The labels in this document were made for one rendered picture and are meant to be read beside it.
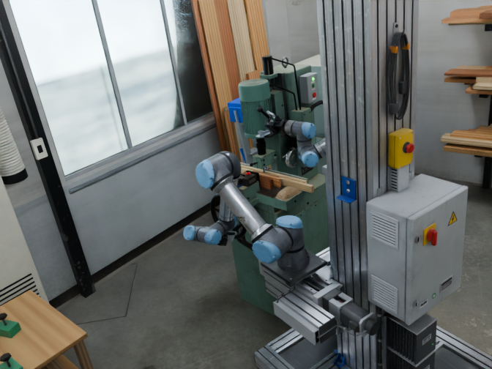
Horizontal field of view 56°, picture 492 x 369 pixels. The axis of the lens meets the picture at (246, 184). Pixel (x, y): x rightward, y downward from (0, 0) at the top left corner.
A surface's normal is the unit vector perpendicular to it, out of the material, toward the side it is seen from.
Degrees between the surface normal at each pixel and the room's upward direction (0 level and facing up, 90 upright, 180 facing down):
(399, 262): 90
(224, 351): 0
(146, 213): 90
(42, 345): 0
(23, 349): 0
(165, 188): 90
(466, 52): 90
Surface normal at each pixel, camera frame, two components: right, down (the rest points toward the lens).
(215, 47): 0.75, 0.13
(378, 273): -0.81, 0.34
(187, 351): -0.13, -0.90
